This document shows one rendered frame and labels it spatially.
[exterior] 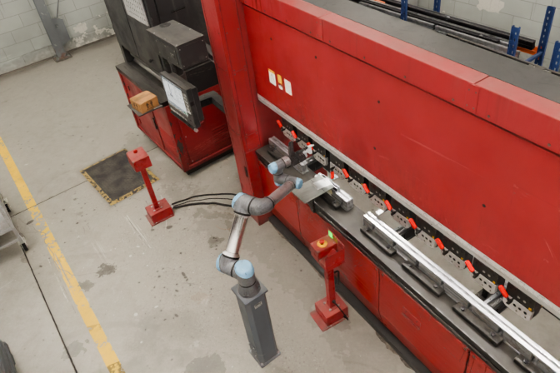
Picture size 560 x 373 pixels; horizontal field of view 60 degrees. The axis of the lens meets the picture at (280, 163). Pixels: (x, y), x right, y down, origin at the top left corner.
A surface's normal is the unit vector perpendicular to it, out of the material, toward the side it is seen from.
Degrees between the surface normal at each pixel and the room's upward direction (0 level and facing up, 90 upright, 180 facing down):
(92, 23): 90
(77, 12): 90
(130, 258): 0
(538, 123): 90
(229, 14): 90
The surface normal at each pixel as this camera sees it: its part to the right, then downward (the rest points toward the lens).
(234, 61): 0.55, 0.47
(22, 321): -0.11, -0.78
